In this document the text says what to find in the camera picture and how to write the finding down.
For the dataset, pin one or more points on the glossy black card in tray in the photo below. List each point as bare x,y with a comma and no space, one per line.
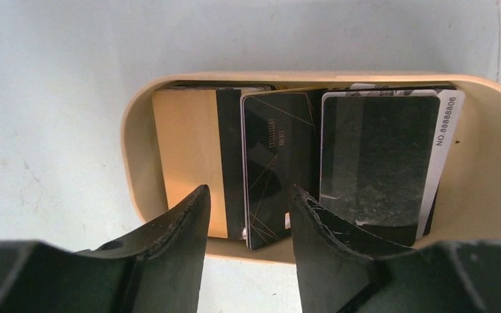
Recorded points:
375,157

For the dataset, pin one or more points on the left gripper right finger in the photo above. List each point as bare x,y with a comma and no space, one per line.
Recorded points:
343,268

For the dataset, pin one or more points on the white numbered card in tray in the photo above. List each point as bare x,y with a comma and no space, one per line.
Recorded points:
451,104

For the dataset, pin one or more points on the gold black card in tray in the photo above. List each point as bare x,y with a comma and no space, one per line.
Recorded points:
200,143

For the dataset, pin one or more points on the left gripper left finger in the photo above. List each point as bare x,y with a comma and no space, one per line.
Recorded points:
154,268

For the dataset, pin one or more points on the beige oval tray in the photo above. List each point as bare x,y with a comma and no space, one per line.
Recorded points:
468,205

